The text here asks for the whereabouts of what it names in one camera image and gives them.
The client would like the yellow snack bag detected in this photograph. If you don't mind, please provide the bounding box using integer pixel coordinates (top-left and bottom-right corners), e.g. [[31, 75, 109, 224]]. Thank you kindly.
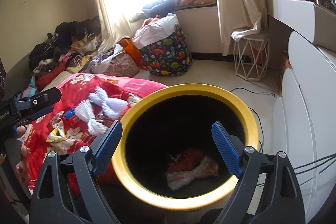
[[46, 127, 67, 143]]

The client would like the white foam net small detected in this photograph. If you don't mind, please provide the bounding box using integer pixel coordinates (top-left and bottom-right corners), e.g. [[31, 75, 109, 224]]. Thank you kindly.
[[75, 100, 108, 136]]

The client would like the white foam net large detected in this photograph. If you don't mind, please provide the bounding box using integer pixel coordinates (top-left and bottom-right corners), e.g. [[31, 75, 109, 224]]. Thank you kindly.
[[89, 86, 128, 120]]

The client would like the red plastic bag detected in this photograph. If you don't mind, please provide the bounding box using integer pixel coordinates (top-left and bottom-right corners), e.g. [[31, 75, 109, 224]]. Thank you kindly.
[[167, 148, 205, 173]]

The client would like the blue glove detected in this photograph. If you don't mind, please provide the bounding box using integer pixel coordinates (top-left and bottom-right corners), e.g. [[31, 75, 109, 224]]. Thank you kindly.
[[63, 108, 75, 120]]

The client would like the yellow rimmed black trash bin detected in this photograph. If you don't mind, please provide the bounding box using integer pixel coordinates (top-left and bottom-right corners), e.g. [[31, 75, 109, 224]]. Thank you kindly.
[[112, 84, 259, 211]]

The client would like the person's left hand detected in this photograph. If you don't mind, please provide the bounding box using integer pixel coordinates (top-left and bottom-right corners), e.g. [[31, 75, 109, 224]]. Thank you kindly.
[[14, 125, 32, 184]]

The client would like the red floral blanket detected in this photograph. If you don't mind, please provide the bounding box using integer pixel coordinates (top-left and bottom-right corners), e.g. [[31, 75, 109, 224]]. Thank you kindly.
[[22, 73, 165, 192]]

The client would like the white round chair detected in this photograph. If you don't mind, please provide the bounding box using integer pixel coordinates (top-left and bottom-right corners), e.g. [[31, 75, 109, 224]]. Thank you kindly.
[[273, 32, 335, 222]]

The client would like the pile of dark clothes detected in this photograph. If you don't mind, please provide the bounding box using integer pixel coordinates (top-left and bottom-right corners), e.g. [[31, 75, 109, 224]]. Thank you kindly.
[[29, 16, 101, 71]]

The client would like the floral fabric bag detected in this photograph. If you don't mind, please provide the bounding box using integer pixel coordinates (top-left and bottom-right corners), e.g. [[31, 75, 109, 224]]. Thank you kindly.
[[104, 52, 139, 77]]

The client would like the left cream curtain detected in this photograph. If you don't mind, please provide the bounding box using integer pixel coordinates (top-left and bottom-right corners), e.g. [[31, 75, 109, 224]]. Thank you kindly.
[[84, 0, 140, 53]]

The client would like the orange bag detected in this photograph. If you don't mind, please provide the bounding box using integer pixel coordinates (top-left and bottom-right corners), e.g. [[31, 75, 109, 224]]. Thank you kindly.
[[118, 38, 147, 70]]

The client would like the white bag in basket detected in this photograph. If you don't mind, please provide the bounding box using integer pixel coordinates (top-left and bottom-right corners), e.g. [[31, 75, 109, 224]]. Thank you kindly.
[[131, 13, 179, 49]]

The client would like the dinosaur print laundry basket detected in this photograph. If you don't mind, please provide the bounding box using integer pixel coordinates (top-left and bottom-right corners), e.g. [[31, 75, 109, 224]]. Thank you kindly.
[[139, 23, 192, 76]]

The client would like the white dresser desk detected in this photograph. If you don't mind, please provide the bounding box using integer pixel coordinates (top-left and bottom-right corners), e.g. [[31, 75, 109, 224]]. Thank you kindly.
[[266, 0, 336, 52]]

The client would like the dark blue jacket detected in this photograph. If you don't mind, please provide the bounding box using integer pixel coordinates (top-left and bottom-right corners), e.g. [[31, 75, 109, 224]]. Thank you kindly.
[[142, 0, 175, 18]]

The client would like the black floor cable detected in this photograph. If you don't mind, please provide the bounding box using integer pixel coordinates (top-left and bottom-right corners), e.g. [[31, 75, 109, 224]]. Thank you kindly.
[[229, 86, 277, 154]]

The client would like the white wire side table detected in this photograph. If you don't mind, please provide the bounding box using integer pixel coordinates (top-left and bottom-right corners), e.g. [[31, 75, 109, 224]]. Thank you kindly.
[[233, 31, 270, 81]]

